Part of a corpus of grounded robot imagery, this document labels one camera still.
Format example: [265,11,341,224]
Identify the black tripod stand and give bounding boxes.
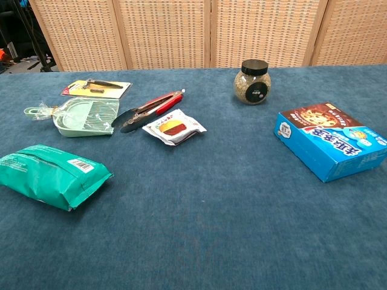
[0,0,57,73]

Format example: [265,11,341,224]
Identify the woven rattan folding screen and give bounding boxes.
[28,0,387,73]

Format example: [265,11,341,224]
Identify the blue table cloth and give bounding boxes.
[0,63,387,290]

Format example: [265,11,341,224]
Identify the round glass jar black lid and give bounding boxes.
[233,59,272,106]

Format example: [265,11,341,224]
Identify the white snack sachet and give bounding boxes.
[141,108,208,147]

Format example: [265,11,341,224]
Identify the carded black peeler pack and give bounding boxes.
[60,78,133,100]

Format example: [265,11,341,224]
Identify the light green plastic scoop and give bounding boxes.
[24,96,120,138]

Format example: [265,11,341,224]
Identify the blue cookie box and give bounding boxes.
[273,101,387,184]

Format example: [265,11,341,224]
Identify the green plastic snack bag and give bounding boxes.
[0,144,115,212]

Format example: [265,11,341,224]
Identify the red handled metal tongs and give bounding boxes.
[111,88,186,134]

